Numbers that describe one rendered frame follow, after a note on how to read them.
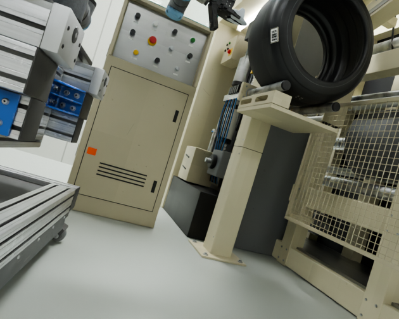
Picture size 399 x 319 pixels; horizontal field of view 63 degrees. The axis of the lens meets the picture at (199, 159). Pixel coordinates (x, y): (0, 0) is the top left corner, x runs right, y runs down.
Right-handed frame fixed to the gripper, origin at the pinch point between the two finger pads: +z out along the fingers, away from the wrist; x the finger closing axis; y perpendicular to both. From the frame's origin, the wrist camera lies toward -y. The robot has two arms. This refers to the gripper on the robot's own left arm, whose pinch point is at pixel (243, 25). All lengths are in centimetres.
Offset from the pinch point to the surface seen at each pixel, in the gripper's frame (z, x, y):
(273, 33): 10.9, -10.2, -1.1
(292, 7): 13.3, -12.1, 11.7
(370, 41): 56, -12, 20
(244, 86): 20.2, 22.3, -16.8
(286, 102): 28.4, -12.2, -25.3
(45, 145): -85, 269, -109
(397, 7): 68, -5, 48
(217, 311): 22, -38, -110
